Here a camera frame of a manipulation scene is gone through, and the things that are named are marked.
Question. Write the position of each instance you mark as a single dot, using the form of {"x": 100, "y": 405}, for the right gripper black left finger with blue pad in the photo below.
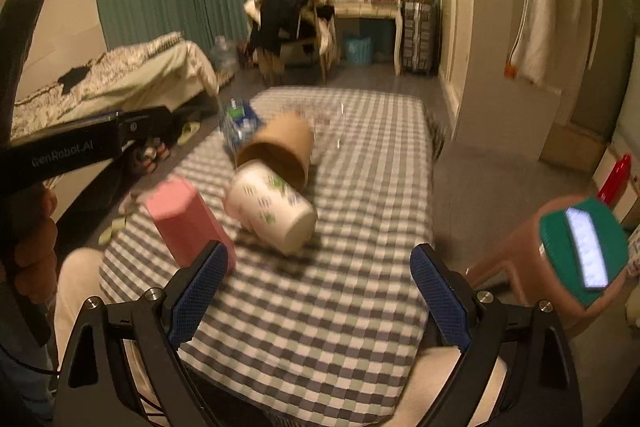
{"x": 96, "y": 386}

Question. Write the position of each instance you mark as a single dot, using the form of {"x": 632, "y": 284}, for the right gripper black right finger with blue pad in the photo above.
{"x": 541, "y": 385}

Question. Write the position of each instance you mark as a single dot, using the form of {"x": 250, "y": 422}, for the pink carton box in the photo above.
{"x": 185, "y": 222}

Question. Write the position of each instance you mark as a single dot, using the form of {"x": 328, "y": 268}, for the white floral paper cup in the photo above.
{"x": 266, "y": 205}

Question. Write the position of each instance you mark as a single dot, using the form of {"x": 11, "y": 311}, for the brown kraft paper cup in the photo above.
{"x": 284, "y": 145}

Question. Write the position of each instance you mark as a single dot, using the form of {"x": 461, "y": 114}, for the person's left hand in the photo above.
{"x": 28, "y": 238}

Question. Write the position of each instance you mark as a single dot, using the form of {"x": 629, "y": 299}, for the brown plastic stool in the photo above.
{"x": 531, "y": 276}

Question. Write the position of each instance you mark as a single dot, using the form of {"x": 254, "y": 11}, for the sneaker under bed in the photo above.
{"x": 145, "y": 159}

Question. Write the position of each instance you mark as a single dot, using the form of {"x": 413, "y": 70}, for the lit smartphone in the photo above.
{"x": 587, "y": 249}

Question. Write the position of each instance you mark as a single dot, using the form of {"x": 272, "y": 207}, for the bed with floral bedding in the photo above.
{"x": 168, "y": 71}

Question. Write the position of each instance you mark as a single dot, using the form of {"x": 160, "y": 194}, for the light green slipper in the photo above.
{"x": 189, "y": 129}

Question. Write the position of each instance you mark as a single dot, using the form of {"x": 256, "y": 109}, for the checkered tablecloth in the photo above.
{"x": 327, "y": 336}

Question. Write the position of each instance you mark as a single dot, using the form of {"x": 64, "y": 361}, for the red water bottle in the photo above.
{"x": 615, "y": 184}

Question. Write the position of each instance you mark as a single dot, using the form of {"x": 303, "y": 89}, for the large water jug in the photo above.
{"x": 225, "y": 55}

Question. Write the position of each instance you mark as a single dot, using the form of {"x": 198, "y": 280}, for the cardboard box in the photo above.
{"x": 573, "y": 147}

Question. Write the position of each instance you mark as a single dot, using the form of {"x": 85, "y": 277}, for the wooden chair with clothes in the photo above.
{"x": 291, "y": 31}

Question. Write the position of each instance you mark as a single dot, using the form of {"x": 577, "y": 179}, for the clear plastic container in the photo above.
{"x": 326, "y": 121}

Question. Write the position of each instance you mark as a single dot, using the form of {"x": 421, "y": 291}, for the hanging white towel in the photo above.
{"x": 551, "y": 46}

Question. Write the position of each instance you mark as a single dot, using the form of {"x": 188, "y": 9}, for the blue laundry basket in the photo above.
{"x": 358, "y": 50}

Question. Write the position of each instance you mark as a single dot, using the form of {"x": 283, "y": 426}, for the dark suitcase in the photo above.
{"x": 418, "y": 36}

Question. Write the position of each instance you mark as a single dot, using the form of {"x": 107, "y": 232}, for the white desk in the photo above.
{"x": 376, "y": 10}

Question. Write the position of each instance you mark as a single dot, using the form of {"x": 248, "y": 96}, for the white louvered wardrobe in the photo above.
{"x": 486, "y": 109}

